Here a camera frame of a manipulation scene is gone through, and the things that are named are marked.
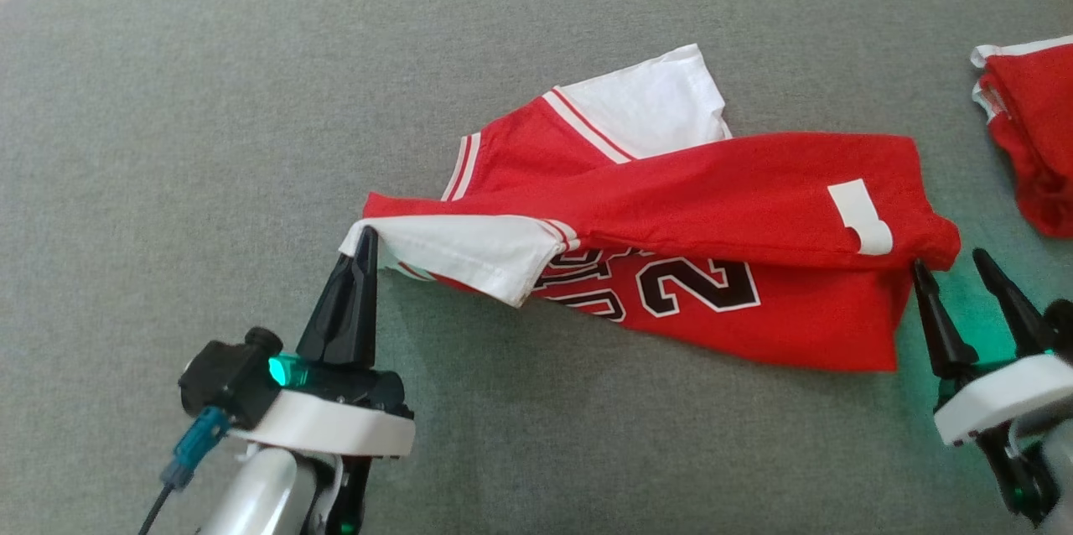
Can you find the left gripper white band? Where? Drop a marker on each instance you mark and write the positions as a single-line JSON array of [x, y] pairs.
[[335, 418]]

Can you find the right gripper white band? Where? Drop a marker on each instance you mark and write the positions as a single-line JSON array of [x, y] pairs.
[[1002, 397]]

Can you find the red basketball jersey white sleeves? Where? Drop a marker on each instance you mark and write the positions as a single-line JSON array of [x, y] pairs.
[[671, 225]]

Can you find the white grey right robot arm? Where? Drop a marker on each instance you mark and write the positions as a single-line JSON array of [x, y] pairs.
[[1035, 476]]

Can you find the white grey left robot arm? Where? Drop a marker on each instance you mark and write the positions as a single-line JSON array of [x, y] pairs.
[[268, 493]]

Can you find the red shorts white stripe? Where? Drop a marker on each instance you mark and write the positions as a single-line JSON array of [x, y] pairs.
[[1035, 132]]

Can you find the large grey sofa seat cushion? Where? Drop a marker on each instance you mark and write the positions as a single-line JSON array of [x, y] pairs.
[[251, 141]]

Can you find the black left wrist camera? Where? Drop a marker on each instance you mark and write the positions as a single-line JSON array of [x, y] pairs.
[[226, 376]]

